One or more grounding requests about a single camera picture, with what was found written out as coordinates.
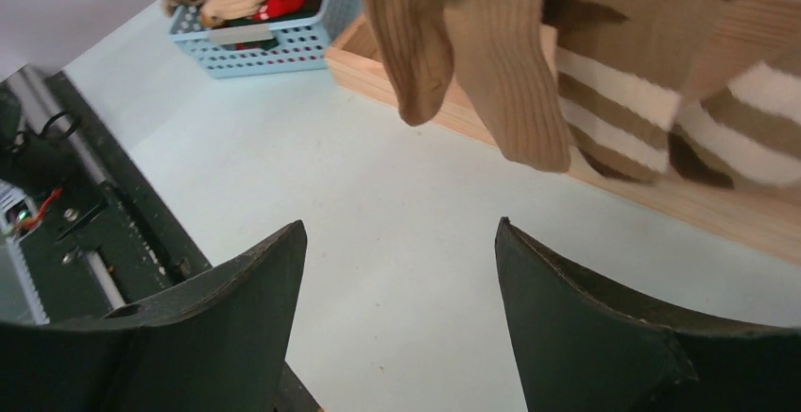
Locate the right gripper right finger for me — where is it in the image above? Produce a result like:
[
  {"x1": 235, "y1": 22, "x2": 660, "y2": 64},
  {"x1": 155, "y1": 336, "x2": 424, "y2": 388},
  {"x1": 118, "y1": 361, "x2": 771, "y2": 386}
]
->
[{"x1": 495, "y1": 218, "x2": 800, "y2": 411}]

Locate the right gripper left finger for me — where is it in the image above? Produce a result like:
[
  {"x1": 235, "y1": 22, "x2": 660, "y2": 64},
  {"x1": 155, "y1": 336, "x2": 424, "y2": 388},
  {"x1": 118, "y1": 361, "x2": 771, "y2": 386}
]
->
[{"x1": 1, "y1": 221, "x2": 307, "y2": 411}]

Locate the plain brown sock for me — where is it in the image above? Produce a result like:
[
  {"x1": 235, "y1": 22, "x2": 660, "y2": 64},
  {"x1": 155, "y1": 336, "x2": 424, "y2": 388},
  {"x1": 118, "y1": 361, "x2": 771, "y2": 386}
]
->
[{"x1": 362, "y1": 0, "x2": 453, "y2": 127}]

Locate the brown striped sock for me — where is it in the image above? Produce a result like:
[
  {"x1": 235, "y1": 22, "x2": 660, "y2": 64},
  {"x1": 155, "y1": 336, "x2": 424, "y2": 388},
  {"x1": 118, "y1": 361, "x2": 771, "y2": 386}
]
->
[
  {"x1": 544, "y1": 0, "x2": 733, "y2": 183},
  {"x1": 669, "y1": 18, "x2": 800, "y2": 199}
]

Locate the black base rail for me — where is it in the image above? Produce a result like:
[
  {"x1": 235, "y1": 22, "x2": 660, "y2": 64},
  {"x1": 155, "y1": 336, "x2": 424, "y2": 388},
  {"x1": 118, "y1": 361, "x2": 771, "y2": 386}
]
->
[{"x1": 1, "y1": 65, "x2": 211, "y2": 325}]

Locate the blue plastic basket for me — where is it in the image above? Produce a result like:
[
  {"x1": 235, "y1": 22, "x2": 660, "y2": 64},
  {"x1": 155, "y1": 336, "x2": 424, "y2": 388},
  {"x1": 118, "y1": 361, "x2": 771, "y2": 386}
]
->
[{"x1": 169, "y1": 0, "x2": 362, "y2": 78}]

